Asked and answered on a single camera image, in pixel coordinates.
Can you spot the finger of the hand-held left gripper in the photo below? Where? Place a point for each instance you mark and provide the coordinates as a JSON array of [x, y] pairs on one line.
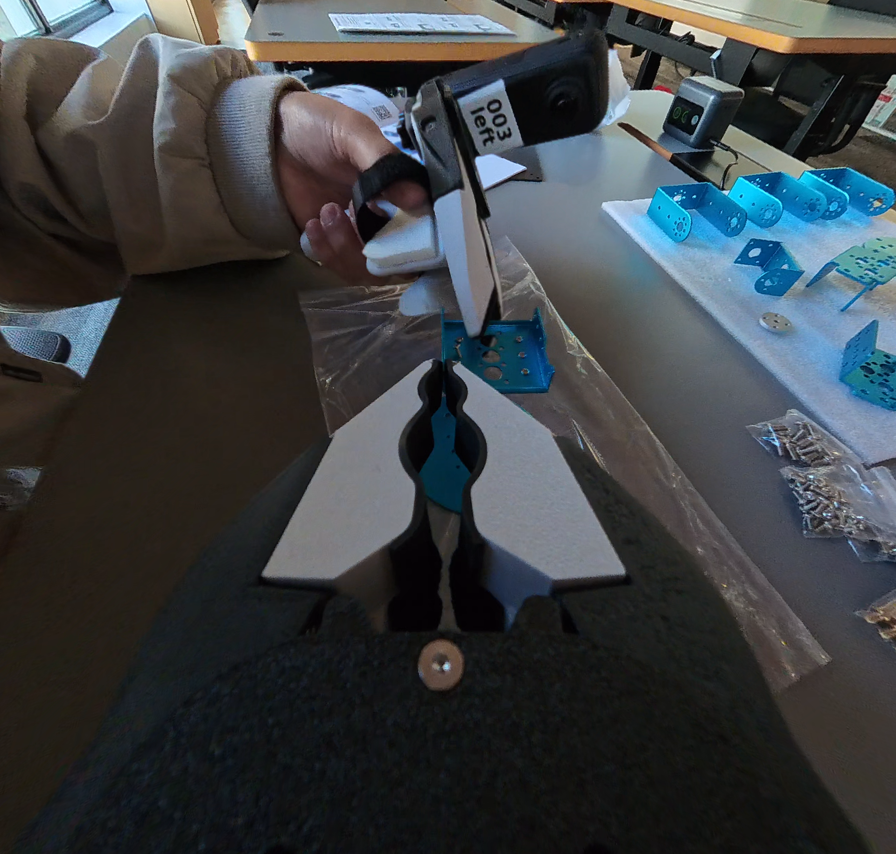
[[469, 266]]

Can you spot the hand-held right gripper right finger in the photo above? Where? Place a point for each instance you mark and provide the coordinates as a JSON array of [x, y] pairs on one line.
[[546, 511]]

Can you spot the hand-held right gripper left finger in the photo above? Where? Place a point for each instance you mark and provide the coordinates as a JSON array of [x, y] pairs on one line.
[[350, 490]]

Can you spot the blue round metal plate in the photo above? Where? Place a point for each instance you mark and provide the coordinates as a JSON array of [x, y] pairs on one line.
[[442, 469]]

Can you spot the blue square metal bracket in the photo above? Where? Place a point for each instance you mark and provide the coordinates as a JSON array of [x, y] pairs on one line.
[[511, 360]]

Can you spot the person's left forearm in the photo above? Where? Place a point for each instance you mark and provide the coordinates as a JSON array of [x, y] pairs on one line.
[[140, 160]]

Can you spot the grey desk with orange edge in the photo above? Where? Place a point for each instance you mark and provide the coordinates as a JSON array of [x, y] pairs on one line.
[[756, 20], [308, 20]]

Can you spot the person's left hand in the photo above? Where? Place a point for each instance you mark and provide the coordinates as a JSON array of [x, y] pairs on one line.
[[322, 153]]

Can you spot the black perforated metal plate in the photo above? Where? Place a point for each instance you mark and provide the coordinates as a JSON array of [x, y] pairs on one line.
[[532, 167]]

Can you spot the clear plastic bag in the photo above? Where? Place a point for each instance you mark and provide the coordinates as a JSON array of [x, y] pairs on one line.
[[630, 490]]

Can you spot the white instruction sheet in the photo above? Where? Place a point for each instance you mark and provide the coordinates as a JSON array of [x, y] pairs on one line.
[[500, 171]]

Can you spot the white paper sheet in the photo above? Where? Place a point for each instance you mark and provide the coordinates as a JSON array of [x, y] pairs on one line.
[[420, 23]]

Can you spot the grey power adapter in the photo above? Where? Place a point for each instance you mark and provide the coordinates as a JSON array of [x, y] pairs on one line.
[[707, 108]]

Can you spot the white printed paper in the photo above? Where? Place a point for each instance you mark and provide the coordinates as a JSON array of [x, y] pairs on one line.
[[364, 101]]

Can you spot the white foam sheet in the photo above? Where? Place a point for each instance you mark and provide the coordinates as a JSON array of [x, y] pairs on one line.
[[707, 273]]

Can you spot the bag of silver screws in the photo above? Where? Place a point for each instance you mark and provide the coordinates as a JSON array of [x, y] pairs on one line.
[[833, 500], [798, 441]]

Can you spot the small silver metal disc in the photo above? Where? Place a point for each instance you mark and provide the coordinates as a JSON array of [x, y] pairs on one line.
[[777, 322]]

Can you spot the bag of brass standoffs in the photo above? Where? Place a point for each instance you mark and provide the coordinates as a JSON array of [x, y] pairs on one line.
[[883, 619]]

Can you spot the blue U-shaped metal bracket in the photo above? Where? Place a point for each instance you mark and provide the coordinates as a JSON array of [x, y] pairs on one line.
[[700, 206], [850, 185], [777, 192]]

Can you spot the small blue angled bracket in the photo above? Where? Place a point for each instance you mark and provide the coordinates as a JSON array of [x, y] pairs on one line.
[[766, 259]]

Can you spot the blue perforated box bracket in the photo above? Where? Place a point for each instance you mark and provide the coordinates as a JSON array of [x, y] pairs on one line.
[[871, 371]]

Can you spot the teal perforated metal bracket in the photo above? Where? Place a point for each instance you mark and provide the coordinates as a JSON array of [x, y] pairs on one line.
[[864, 262]]

